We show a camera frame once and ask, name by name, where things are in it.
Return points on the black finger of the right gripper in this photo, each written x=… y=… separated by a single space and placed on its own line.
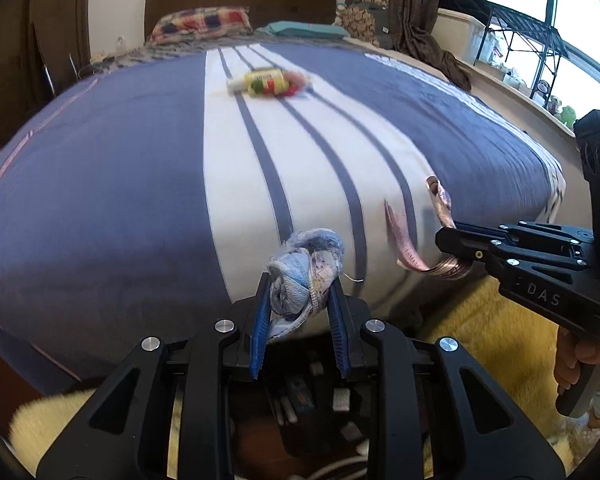
x=466 y=247

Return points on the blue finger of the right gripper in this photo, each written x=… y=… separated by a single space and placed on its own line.
x=479 y=230

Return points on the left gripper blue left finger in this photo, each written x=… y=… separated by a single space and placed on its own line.
x=259 y=324

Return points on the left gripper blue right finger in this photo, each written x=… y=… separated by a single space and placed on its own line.
x=338 y=328

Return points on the pink measuring tape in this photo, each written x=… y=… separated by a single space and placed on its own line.
x=415 y=249

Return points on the light blue cloth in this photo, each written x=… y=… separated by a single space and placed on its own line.
x=301 y=274

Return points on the person right hand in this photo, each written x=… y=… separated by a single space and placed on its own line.
x=571 y=356

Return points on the yellow fluffy rug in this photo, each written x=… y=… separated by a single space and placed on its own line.
x=515 y=345

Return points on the green frog toy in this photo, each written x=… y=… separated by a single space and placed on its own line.
x=567 y=116

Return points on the blue white striped bed cover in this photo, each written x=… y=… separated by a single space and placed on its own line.
x=144 y=202

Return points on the white storage box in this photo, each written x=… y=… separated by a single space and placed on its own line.
x=464 y=36

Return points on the black metal rack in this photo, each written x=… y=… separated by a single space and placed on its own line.
x=525 y=34

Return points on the patterned brown bag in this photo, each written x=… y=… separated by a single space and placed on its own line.
x=366 y=20

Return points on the yellow cream tube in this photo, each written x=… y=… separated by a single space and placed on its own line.
x=260 y=83

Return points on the teal folded pillow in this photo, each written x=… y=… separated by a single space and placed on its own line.
x=304 y=30

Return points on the black white patterned blanket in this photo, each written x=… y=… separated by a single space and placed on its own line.
x=149 y=53

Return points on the plaid red blue pillow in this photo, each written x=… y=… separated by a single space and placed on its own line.
x=201 y=24

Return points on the dark wooden wardrobe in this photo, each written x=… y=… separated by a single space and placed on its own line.
x=43 y=46

